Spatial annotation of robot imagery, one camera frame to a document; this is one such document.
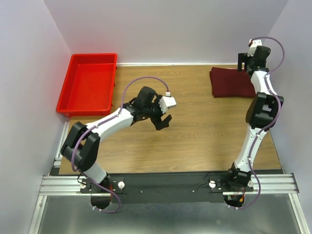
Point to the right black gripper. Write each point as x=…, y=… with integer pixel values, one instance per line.
x=242, y=57

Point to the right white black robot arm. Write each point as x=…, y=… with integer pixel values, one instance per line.
x=260, y=117

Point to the red plastic bin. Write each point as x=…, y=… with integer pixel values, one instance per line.
x=88, y=85

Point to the maroon t shirt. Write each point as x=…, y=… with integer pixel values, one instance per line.
x=231, y=83

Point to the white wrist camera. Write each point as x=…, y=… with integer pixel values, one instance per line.
x=166, y=103
x=253, y=44

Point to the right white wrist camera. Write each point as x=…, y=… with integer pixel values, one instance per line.
x=253, y=44

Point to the aluminium frame rail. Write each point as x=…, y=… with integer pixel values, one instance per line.
x=265, y=184

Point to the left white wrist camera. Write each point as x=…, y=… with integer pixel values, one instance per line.
x=166, y=103

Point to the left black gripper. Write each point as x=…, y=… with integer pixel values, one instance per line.
x=164, y=124

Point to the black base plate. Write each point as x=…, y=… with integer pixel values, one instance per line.
x=166, y=188

